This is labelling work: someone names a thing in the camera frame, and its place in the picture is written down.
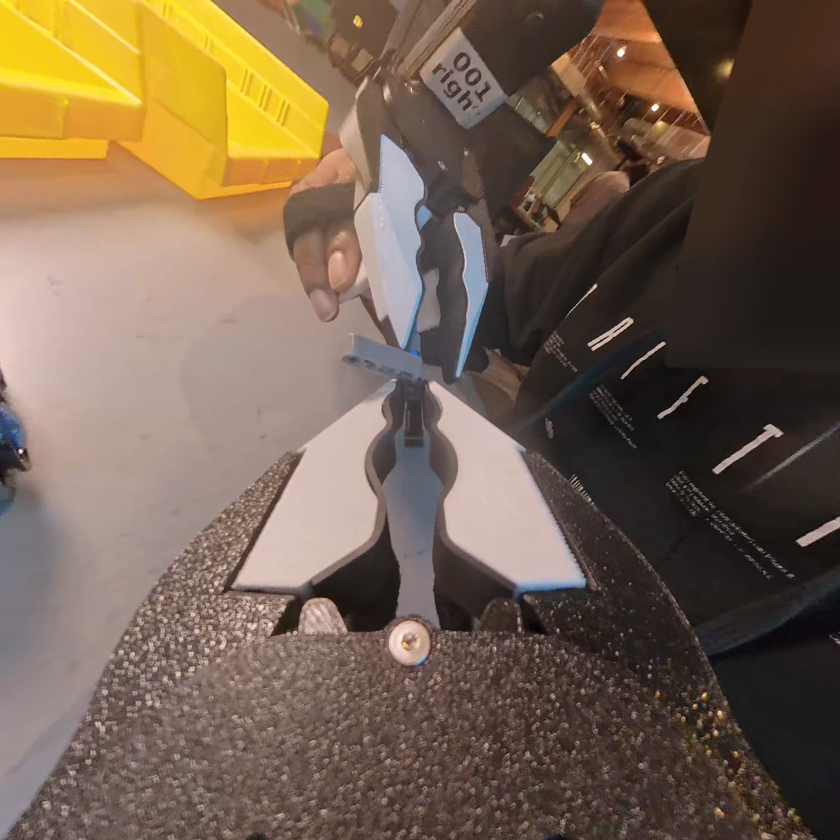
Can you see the grey bent building beam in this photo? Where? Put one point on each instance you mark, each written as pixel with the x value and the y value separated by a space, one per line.
pixel 374 358

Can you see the yellow storage bin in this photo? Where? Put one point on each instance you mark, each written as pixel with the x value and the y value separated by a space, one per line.
pixel 52 98

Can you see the yellow bin with dividers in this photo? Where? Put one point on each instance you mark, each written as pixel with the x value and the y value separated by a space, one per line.
pixel 197 98

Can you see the person's right hand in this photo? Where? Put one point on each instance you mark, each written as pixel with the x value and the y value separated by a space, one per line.
pixel 321 275

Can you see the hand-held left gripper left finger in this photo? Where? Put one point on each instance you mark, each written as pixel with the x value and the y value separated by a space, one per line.
pixel 315 518

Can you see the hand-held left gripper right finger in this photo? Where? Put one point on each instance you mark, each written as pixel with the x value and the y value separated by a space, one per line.
pixel 505 518

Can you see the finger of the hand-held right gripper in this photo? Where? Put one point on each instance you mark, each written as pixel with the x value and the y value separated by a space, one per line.
pixel 390 249
pixel 474 262

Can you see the black pin connector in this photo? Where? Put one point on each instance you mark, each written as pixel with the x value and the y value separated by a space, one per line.
pixel 412 413

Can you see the grey toy robot head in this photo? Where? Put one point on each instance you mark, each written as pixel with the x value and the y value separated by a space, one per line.
pixel 12 433

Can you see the person's right forearm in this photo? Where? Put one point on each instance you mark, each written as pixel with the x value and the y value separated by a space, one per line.
pixel 577 262

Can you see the grey desk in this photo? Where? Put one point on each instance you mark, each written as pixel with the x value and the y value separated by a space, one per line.
pixel 131 361

